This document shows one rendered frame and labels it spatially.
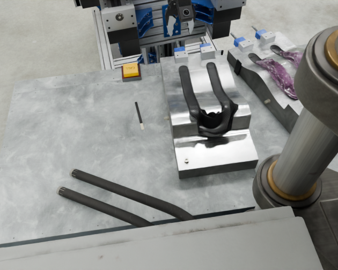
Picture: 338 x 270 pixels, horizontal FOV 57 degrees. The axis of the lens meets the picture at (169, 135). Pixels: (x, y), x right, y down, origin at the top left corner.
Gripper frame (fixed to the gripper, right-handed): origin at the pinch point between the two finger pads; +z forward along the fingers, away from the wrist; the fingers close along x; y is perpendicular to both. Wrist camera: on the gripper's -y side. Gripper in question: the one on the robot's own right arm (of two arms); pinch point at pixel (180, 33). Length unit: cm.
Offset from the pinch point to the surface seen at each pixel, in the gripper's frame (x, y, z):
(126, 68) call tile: 22.3, 3.9, 17.2
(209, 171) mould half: -2, -48, 18
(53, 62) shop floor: 90, 113, 101
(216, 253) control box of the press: 10, -88, -46
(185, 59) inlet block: -1.5, -2.4, 10.3
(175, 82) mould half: 4.2, -12.2, 12.4
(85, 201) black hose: 38, -53, 16
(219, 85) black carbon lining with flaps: -11.8, -15.9, 13.0
